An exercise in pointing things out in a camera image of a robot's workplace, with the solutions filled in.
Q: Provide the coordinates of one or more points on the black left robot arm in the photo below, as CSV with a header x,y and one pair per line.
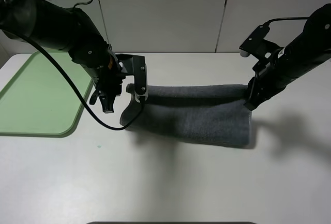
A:
x,y
68,30

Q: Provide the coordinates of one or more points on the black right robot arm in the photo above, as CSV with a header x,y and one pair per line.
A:
x,y
308,50

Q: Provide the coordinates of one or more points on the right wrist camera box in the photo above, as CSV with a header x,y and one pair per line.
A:
x,y
256,45

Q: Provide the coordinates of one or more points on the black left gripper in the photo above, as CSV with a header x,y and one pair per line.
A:
x,y
104,71

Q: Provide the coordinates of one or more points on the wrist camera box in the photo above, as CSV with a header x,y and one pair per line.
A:
x,y
256,45
134,65

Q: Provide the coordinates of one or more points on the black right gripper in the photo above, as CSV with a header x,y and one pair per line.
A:
x,y
268,81

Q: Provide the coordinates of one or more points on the grey towel with orange stripe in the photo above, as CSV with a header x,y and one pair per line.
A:
x,y
210,115

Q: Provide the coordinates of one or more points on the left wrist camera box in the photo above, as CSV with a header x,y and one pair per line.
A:
x,y
134,65

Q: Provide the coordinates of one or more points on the green plastic tray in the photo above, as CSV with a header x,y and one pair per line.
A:
x,y
37,101

